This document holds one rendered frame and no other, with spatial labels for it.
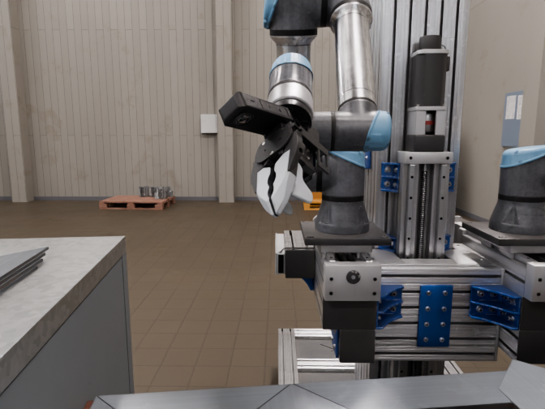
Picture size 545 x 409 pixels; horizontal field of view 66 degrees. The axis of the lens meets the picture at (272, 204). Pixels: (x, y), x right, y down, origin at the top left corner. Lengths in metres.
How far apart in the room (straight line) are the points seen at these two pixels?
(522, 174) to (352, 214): 0.46
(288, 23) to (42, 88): 8.80
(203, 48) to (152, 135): 1.96
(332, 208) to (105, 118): 8.19
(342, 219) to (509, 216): 0.46
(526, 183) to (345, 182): 0.48
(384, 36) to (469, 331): 0.87
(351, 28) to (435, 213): 0.61
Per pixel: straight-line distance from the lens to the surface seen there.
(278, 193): 0.52
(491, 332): 1.35
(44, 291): 0.78
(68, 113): 9.44
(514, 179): 1.30
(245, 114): 0.56
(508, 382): 0.92
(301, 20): 1.05
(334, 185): 1.13
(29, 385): 0.67
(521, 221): 1.29
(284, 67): 0.74
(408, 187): 1.27
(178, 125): 8.69
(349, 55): 0.91
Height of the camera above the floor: 1.30
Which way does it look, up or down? 9 degrees down
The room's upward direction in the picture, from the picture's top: straight up
